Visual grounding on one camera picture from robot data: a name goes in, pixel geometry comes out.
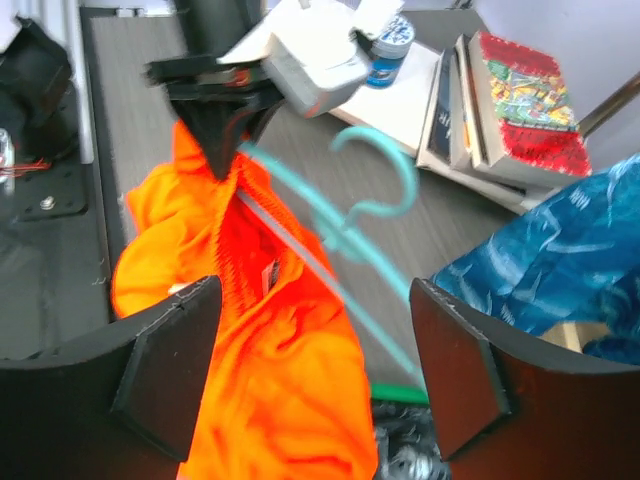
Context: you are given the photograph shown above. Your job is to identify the green plastic tray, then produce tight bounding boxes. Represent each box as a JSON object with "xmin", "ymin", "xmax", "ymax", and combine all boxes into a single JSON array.
[{"xmin": 370, "ymin": 383, "xmax": 429, "ymax": 405}]

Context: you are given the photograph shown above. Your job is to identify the white two-tier shelf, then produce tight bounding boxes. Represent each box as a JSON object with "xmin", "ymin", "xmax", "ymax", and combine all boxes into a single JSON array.
[{"xmin": 330, "ymin": 43, "xmax": 557, "ymax": 215}]

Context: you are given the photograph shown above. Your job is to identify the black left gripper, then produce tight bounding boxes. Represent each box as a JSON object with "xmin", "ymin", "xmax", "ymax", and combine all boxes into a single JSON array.
[{"xmin": 145, "ymin": 55, "xmax": 285, "ymax": 180}]

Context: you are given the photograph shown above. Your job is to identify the dark patterned shorts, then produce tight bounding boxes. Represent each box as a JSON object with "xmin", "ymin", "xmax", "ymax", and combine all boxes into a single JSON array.
[{"xmin": 372, "ymin": 400, "xmax": 452, "ymax": 480}]

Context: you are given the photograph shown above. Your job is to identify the red patterned book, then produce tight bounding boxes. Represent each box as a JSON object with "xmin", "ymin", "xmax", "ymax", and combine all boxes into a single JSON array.
[{"xmin": 467, "ymin": 31, "xmax": 592, "ymax": 188}]

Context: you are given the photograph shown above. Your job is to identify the orange shorts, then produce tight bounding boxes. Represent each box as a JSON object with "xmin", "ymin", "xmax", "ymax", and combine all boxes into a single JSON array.
[{"xmin": 112, "ymin": 123, "xmax": 378, "ymax": 479}]

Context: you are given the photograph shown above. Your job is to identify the blue patterned tape roll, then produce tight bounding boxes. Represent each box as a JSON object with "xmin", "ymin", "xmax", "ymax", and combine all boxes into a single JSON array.
[{"xmin": 366, "ymin": 14, "xmax": 415, "ymax": 88}]

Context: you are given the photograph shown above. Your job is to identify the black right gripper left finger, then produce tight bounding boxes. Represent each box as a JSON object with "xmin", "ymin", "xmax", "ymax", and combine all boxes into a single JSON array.
[{"xmin": 1, "ymin": 276, "xmax": 222, "ymax": 479}]

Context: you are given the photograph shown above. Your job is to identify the wooden clothes rack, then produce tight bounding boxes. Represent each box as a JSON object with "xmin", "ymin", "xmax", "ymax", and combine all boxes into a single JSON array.
[{"xmin": 540, "ymin": 322, "xmax": 610, "ymax": 353}]

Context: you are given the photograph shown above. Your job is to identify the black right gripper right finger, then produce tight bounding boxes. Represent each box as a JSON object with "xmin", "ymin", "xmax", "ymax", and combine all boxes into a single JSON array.
[{"xmin": 410, "ymin": 279, "xmax": 639, "ymax": 480}]

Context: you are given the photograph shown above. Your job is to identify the teal hanger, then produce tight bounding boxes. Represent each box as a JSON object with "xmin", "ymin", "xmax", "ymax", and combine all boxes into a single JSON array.
[{"xmin": 239, "ymin": 125, "xmax": 429, "ymax": 391}]

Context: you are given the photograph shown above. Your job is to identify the blue patterned shorts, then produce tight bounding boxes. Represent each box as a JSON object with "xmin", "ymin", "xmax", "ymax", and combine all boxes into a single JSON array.
[{"xmin": 431, "ymin": 155, "xmax": 639, "ymax": 365}]

